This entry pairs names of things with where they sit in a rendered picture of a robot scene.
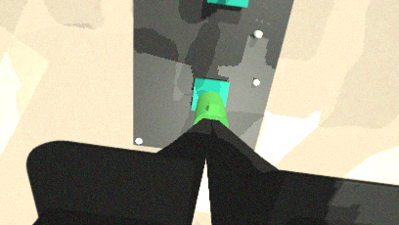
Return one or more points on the grey circuit board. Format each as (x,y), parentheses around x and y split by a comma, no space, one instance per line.
(184,54)

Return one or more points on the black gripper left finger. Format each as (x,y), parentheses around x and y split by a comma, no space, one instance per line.
(162,186)

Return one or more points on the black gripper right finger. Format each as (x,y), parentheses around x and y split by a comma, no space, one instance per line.
(246,189)

